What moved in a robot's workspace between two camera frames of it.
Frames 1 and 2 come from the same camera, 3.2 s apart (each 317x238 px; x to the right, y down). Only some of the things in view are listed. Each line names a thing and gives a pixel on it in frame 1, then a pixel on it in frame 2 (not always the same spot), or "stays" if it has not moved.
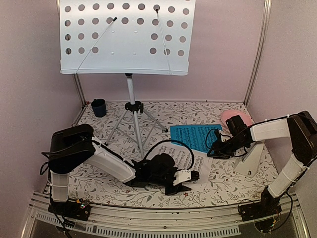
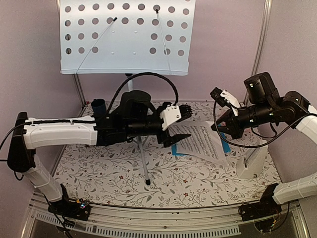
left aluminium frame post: [77, 79] stays
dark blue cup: [99, 107] stays
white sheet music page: [185, 158] → [203, 142]
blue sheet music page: [194, 136] → [224, 138]
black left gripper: [180, 188] → [168, 142]
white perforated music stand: [129, 37] stays
